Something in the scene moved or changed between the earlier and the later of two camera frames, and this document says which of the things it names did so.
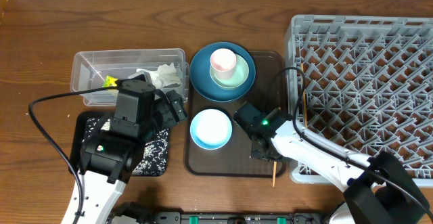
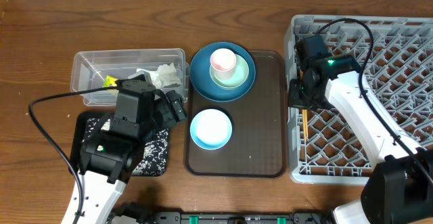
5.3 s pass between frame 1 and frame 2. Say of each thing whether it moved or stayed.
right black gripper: moved
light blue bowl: stayed
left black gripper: stayed
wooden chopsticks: moved
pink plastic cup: stayed
